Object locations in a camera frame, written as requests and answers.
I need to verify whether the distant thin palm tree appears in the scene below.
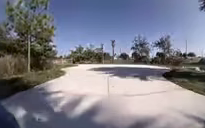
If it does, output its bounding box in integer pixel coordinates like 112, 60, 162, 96
110, 39, 117, 64

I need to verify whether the tall dry grass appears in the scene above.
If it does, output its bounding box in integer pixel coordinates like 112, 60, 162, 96
0, 54, 28, 80

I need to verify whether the pale concrete road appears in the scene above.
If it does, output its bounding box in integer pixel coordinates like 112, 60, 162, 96
1, 63, 205, 128

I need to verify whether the row of distant trees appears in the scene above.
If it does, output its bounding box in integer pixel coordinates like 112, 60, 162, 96
68, 33, 205, 66

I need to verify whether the slim green tree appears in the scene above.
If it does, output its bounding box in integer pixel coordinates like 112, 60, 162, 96
5, 0, 58, 74

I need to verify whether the grass verge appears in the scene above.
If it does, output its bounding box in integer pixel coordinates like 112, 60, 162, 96
0, 63, 78, 100
162, 63, 205, 100

